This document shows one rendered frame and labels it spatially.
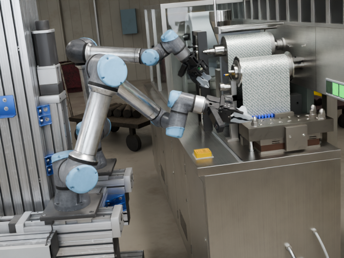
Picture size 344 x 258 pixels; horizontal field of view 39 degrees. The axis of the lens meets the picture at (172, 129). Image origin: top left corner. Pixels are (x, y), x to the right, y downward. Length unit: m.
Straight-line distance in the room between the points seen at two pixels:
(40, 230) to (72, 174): 0.36
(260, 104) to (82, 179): 0.98
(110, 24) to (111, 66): 9.31
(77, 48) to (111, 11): 8.73
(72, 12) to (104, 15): 0.71
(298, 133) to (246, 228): 0.48
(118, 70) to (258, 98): 0.81
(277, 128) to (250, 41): 0.57
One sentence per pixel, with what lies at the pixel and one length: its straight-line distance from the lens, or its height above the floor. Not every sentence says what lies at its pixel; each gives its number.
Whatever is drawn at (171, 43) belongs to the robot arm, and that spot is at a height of 1.41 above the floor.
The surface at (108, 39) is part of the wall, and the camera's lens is 11.16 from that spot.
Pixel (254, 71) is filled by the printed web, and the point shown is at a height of 1.25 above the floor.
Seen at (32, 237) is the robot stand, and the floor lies 0.74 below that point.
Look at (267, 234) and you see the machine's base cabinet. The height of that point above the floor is 0.54.
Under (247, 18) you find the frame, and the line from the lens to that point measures 3.37.
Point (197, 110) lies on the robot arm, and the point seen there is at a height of 1.15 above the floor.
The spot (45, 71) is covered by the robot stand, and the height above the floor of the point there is 1.35.
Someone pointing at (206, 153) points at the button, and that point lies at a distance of 2.23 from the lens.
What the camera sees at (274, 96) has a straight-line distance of 2.40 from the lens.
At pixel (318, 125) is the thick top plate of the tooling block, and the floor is 1.01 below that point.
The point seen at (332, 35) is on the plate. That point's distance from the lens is 2.19.
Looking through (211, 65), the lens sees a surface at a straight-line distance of 3.36.
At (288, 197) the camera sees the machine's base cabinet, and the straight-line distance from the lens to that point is 2.28.
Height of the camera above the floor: 1.59
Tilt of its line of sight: 14 degrees down
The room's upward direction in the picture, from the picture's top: 5 degrees counter-clockwise
